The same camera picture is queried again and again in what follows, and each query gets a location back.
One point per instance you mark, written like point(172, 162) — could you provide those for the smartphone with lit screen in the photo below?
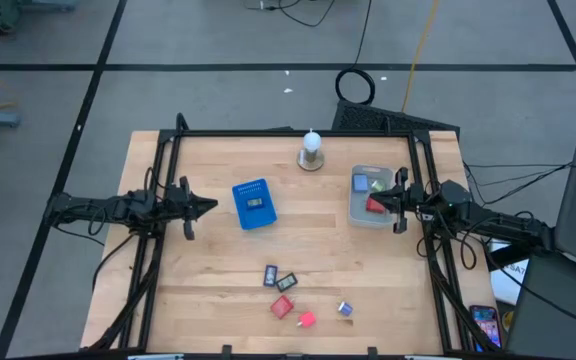
point(485, 325)

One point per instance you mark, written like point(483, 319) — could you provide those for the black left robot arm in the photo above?
point(93, 207)

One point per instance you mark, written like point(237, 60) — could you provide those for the light blue multiport charger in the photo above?
point(360, 183)

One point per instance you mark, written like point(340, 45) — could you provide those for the black aluminium table frame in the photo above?
point(293, 133)

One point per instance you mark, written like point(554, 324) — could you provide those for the small red wall charger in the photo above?
point(374, 206)

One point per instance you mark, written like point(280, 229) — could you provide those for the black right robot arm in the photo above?
point(493, 220)

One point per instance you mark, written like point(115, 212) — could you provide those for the blue plastic slotted basket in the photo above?
point(263, 216)

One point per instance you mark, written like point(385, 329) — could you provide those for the black table edge clamp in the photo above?
point(372, 352)
point(226, 351)

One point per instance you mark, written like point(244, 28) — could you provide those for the large red charger block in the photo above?
point(282, 307)

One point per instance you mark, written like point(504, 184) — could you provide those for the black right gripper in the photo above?
point(414, 199)

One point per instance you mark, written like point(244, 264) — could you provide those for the pink wall charger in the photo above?
point(307, 319)

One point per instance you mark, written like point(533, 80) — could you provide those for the green white wall charger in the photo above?
point(378, 185)

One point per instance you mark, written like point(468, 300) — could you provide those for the white printed paper sign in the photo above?
point(505, 285)

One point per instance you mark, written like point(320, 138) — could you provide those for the white bulb brass lamp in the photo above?
point(312, 142)

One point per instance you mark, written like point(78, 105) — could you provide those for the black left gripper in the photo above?
point(180, 205)

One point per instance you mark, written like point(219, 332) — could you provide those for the black perforated panel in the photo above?
point(368, 117)

